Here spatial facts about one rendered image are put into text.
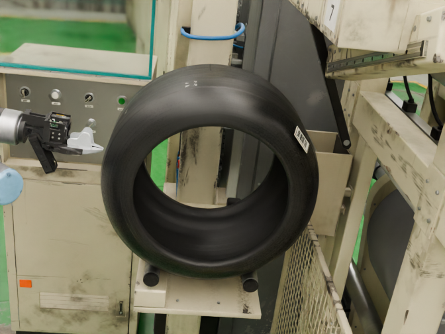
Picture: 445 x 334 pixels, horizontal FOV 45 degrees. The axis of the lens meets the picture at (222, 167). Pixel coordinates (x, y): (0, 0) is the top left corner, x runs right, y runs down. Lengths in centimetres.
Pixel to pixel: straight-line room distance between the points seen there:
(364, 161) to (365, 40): 79
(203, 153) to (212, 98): 48
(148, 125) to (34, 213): 105
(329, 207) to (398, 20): 89
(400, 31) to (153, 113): 59
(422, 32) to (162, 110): 61
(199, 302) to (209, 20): 82
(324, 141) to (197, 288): 67
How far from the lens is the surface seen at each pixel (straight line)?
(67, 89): 207
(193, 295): 166
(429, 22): 102
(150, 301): 159
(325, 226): 185
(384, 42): 106
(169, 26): 471
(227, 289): 169
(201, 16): 162
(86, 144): 145
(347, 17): 103
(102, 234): 226
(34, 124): 146
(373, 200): 215
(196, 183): 179
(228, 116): 129
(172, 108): 130
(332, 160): 174
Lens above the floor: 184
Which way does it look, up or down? 25 degrees down
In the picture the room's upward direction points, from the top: 7 degrees clockwise
